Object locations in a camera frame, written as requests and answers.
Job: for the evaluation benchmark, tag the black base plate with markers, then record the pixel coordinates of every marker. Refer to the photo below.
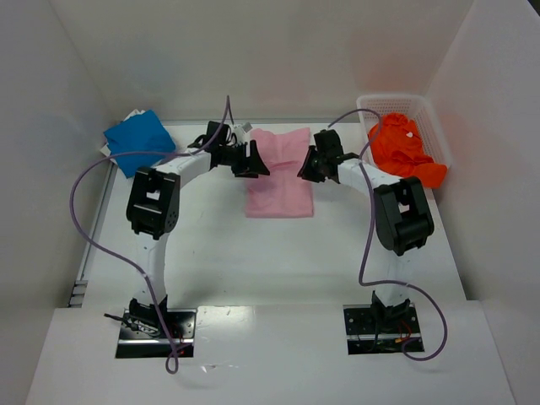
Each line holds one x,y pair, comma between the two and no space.
137,341
366,336

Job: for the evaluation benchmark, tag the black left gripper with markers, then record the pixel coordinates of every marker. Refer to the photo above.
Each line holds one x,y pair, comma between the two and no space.
245,158

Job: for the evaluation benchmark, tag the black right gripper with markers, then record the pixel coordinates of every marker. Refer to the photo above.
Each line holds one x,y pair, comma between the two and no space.
314,162

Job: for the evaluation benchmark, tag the blue folded t-shirt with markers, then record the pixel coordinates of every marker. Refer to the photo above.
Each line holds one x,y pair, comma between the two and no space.
139,143

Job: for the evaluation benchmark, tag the white folded t-shirt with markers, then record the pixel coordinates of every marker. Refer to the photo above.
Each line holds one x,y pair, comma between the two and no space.
141,177

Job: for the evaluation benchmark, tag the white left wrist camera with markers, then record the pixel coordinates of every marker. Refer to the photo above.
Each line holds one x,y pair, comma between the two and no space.
242,130

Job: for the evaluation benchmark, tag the pink t-shirt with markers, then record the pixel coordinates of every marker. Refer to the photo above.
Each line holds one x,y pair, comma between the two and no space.
281,194

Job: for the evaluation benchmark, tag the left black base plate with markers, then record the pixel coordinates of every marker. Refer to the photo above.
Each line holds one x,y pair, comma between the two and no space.
137,341

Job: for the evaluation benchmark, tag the orange crumpled t-shirt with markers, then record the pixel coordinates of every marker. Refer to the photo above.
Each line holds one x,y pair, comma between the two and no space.
398,149

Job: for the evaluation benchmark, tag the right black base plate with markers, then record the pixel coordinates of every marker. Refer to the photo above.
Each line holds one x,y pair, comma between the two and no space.
366,336

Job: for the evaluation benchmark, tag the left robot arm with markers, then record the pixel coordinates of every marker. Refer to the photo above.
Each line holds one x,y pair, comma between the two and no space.
153,211

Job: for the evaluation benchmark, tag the white perforated plastic basket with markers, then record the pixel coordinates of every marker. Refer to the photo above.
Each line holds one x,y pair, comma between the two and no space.
418,109

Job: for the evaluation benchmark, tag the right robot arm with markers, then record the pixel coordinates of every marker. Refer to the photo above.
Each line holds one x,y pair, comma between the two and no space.
399,218

